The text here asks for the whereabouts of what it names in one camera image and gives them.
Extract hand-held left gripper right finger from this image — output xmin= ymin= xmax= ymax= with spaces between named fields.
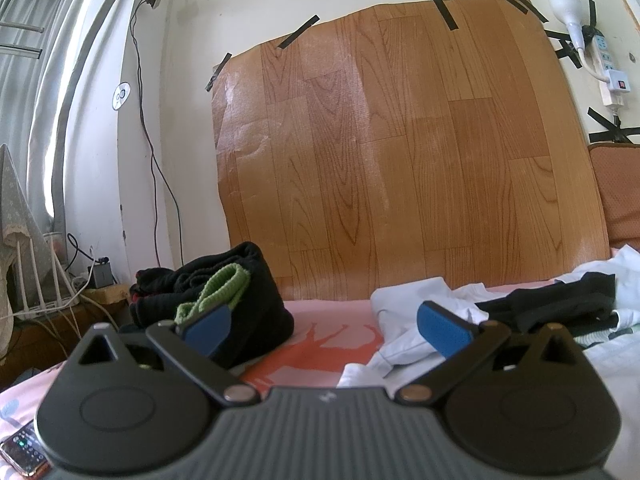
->
xmin=395 ymin=301 xmax=587 ymax=407

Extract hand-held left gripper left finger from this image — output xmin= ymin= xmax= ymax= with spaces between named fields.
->
xmin=67 ymin=305 xmax=261 ymax=407

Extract black clothes pile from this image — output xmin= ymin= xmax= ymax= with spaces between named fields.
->
xmin=129 ymin=241 xmax=295 ymax=371

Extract black garment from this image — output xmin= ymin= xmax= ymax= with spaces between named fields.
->
xmin=475 ymin=272 xmax=621 ymax=336

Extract green garment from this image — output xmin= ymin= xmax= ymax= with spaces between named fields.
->
xmin=174 ymin=263 xmax=250 ymax=326

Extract pink printed bed sheet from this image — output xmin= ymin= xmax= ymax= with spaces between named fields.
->
xmin=0 ymin=282 xmax=561 ymax=480

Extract black power adapter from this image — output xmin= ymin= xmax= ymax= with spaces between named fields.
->
xmin=89 ymin=257 xmax=114 ymax=289

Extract white router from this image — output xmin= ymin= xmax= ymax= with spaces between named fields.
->
xmin=12 ymin=235 xmax=85 ymax=319

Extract wooden nightstand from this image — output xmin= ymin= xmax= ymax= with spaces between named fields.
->
xmin=0 ymin=284 xmax=132 ymax=392

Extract wood-pattern vinyl sheet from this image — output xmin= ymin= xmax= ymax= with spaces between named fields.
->
xmin=210 ymin=0 xmax=613 ymax=306

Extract smartphone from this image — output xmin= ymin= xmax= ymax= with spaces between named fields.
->
xmin=0 ymin=422 xmax=54 ymax=479

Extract brown cushion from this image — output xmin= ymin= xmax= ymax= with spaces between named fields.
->
xmin=588 ymin=143 xmax=640 ymax=252

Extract grey dotted towel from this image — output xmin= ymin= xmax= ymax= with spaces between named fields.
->
xmin=0 ymin=143 xmax=52 ymax=356

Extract compact disc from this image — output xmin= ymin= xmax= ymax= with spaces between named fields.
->
xmin=110 ymin=82 xmax=132 ymax=111

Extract crossed black tape strips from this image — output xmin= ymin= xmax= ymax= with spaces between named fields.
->
xmin=587 ymin=107 xmax=640 ymax=144
xmin=544 ymin=29 xmax=587 ymax=70

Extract white curtain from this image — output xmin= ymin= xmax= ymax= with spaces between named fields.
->
xmin=0 ymin=0 xmax=138 ymax=223

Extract white power strip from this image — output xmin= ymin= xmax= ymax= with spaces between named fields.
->
xmin=580 ymin=35 xmax=632 ymax=111

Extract metal window grille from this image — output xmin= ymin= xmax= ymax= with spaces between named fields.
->
xmin=0 ymin=0 xmax=71 ymax=57

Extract white lamp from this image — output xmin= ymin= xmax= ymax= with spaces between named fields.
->
xmin=548 ymin=0 xmax=587 ymax=56

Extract black wall cable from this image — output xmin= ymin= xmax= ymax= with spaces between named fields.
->
xmin=128 ymin=0 xmax=184 ymax=272

